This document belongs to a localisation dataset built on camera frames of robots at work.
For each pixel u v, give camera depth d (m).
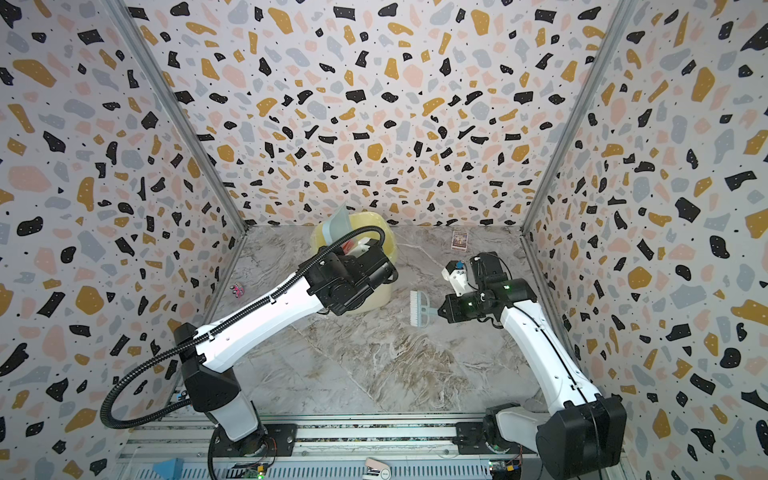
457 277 0.72
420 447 0.73
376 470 0.69
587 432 0.38
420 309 0.85
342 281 0.47
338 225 0.71
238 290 1.00
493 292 0.55
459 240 1.17
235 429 0.59
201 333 0.43
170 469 0.69
